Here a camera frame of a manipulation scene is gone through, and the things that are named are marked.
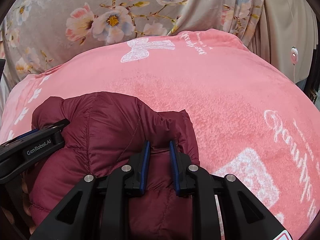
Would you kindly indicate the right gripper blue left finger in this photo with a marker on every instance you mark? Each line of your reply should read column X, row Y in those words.
column 98, row 208

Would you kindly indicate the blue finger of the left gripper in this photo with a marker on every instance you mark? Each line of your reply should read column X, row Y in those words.
column 18, row 155
column 26, row 134

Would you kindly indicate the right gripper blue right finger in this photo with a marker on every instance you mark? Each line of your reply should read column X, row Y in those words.
column 223, row 207

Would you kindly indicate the maroon puffer jacket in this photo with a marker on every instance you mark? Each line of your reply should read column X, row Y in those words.
column 104, row 130

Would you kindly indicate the pink fleece blanket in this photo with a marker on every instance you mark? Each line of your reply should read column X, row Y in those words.
column 249, row 118

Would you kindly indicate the grey floral bedsheet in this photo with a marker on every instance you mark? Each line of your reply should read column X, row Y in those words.
column 37, row 35

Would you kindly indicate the beige curtain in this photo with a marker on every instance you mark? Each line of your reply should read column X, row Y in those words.
column 285, row 24

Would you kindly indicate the white pink cord switch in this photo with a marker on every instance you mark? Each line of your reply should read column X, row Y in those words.
column 294, row 55

